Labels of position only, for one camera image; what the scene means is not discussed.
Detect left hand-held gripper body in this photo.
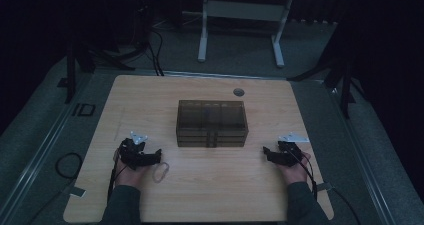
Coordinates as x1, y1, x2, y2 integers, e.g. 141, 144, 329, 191
118, 130, 149, 171

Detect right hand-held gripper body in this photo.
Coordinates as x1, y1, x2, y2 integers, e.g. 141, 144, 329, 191
274, 132, 310, 168

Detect clear plastic carabiner ring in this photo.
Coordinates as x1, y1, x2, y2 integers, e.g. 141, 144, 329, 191
152, 162, 170, 183

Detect smoky transparent drawer box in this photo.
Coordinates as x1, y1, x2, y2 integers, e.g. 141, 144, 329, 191
175, 99, 249, 148

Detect person's right hand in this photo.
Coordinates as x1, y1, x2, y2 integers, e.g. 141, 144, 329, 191
278, 151, 313, 186

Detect person's left hand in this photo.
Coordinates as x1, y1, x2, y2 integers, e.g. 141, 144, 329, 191
113, 151, 149, 190

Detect grey tape piece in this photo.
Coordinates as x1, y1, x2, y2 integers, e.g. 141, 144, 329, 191
69, 186, 87, 198
313, 182, 334, 193

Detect black metal stand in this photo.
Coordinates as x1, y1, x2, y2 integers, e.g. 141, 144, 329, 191
56, 41, 136, 105
288, 48, 358, 119

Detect dark equipment tower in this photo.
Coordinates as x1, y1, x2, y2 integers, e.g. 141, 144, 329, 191
133, 0, 155, 49

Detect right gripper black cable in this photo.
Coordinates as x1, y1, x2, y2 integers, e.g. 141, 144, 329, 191
288, 148, 318, 201

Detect metal floor rail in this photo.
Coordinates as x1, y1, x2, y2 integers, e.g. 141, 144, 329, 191
321, 80, 399, 225
0, 74, 94, 221
96, 69, 291, 81

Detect black looped floor cable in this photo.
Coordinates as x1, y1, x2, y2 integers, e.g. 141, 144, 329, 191
29, 152, 84, 225

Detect black cables behind table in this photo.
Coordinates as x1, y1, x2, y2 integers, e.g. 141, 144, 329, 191
145, 28, 165, 77

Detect white desk frame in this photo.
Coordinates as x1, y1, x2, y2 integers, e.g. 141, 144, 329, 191
197, 0, 296, 69

